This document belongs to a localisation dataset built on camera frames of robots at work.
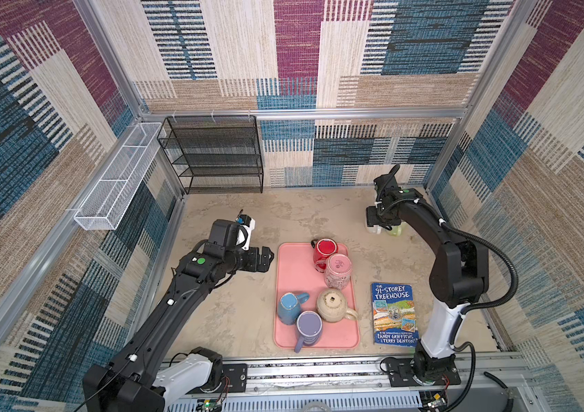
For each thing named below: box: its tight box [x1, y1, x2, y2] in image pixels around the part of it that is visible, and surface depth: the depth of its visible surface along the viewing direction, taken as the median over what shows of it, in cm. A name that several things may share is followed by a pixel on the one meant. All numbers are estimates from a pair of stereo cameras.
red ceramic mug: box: [310, 236, 339, 273], surface depth 93 cm
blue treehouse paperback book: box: [371, 281, 420, 347], surface depth 84 cm
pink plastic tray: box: [304, 317, 361, 350], surface depth 83 cm
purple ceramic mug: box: [294, 310, 323, 354], surface depth 76 cm
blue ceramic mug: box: [277, 291, 311, 326], surface depth 79 cm
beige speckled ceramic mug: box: [316, 288, 359, 324], surface depth 81 cm
